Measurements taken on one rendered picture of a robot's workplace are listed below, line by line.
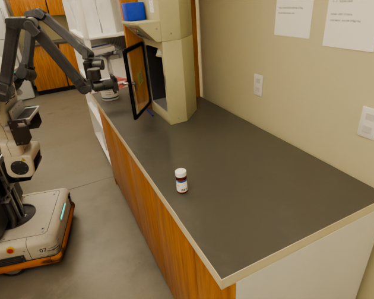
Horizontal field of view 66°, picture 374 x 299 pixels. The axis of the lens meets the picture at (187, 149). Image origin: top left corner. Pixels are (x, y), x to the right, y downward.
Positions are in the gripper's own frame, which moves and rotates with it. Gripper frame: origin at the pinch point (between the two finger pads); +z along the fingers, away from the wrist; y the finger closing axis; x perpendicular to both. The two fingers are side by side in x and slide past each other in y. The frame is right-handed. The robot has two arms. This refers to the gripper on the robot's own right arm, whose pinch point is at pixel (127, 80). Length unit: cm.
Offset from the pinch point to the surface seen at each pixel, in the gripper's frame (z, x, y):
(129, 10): 7.5, 1.6, 36.3
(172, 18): 24.1, -17.4, 31.8
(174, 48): 23.7, -17.3, 16.8
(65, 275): -65, -7, -121
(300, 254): 19, -121, -33
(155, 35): 13.8, -17.6, 24.4
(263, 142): 49, -64, -26
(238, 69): 61, -23, 1
